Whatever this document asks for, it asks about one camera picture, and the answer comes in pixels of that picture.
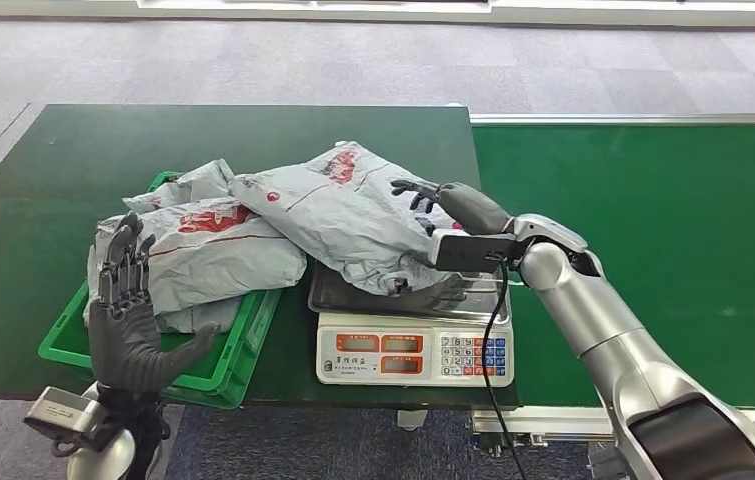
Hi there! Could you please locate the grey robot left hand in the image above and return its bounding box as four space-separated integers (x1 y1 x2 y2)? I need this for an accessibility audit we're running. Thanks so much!
87 211 221 399

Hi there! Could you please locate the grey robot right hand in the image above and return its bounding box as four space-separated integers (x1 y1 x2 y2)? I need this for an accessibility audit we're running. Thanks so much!
390 178 516 236

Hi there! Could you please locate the grey courier package black ring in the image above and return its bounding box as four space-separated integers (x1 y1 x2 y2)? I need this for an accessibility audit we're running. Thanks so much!
229 140 478 297

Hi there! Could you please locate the grey courier package red print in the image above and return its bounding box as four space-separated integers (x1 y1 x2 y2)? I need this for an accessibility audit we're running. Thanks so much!
85 196 309 316

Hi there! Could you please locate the green conveyor belt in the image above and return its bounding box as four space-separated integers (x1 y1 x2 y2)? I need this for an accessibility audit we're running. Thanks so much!
471 123 755 409

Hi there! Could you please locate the crumpled grey courier package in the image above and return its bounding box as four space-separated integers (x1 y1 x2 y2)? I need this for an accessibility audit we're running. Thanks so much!
121 158 246 335

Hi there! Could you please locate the green plastic crate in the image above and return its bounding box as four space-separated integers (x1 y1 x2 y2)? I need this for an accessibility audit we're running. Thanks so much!
37 170 284 410

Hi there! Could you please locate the white electronic weighing scale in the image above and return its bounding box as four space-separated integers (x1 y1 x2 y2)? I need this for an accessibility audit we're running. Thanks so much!
315 311 515 388

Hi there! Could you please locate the grey table foot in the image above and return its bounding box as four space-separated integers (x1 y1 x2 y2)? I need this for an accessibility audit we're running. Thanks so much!
396 409 429 433

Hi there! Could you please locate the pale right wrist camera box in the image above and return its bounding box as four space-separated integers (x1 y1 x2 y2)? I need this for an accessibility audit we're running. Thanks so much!
429 229 531 275

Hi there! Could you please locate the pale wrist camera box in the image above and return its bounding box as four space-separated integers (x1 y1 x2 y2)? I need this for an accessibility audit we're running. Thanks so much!
429 229 531 275
23 387 111 453

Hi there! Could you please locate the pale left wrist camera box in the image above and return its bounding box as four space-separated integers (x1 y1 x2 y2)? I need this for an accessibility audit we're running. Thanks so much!
23 387 111 453

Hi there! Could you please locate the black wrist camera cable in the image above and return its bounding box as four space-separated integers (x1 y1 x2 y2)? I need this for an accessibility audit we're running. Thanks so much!
479 261 519 480

